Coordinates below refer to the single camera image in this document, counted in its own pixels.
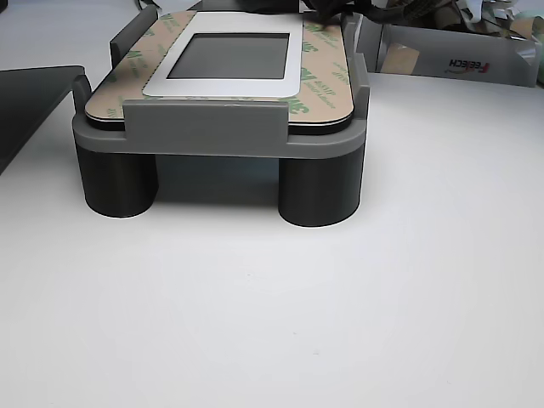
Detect grey Feetech cardboard box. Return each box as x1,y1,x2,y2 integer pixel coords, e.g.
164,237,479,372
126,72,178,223
354,16,543,88

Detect black braided cable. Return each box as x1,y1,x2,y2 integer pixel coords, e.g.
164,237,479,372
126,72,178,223
368,0,431,25

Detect white framed screen device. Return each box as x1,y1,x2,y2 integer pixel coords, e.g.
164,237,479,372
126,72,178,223
84,10,356,137

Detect grey fixture with dark legs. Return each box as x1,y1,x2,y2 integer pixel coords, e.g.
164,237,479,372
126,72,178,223
71,6,373,229

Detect discarded brown film piece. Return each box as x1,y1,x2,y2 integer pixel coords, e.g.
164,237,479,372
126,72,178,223
380,42,422,74

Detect crumpled discarded film scraps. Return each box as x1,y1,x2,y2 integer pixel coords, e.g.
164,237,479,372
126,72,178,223
428,0,544,43

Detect brown 3M tape liner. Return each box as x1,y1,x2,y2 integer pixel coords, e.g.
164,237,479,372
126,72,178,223
87,10,355,125

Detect black idle gripper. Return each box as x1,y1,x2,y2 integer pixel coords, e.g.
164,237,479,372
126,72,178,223
299,0,375,29

